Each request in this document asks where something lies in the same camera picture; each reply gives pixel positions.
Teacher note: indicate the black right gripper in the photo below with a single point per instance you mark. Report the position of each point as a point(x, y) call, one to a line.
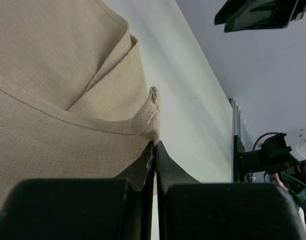
point(241, 15)

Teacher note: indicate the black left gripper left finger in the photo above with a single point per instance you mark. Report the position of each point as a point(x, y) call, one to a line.
point(118, 208)

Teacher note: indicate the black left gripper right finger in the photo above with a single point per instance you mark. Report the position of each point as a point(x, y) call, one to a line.
point(191, 210)

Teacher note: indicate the beige cloth napkin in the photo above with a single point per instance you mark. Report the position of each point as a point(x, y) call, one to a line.
point(74, 101)

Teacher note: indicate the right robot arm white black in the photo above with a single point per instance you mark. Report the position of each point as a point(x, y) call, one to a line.
point(281, 154)

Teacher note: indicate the right aluminium frame post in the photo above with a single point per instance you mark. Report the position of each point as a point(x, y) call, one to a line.
point(240, 127)

